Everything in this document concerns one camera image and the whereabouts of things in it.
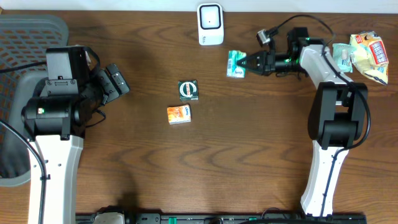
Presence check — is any green white small box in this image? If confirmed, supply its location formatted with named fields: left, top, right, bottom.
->
left=226, top=50, right=246, bottom=78

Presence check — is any teal snack packet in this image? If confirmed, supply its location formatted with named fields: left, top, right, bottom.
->
left=332, top=44, right=356, bottom=73

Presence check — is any round green label package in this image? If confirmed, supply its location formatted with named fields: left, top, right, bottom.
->
left=178, top=80, right=198, bottom=101

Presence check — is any orange small snack box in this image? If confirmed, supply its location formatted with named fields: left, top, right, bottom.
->
left=167, top=105, right=192, bottom=124

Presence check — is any white blue snack bag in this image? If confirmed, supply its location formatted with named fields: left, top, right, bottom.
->
left=349, top=31, right=389, bottom=85

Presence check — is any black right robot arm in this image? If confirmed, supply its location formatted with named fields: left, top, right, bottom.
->
left=237, top=27, right=369, bottom=217

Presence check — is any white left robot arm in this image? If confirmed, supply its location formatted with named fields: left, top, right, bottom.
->
left=17, top=63, right=130, bottom=223

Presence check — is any white barcode scanner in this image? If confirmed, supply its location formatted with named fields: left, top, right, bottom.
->
left=197, top=2, right=224, bottom=46

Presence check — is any grey plastic mesh basket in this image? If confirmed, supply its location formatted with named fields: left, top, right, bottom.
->
left=1, top=15, right=69, bottom=187

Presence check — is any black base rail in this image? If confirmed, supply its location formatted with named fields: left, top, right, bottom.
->
left=75, top=206, right=367, bottom=224

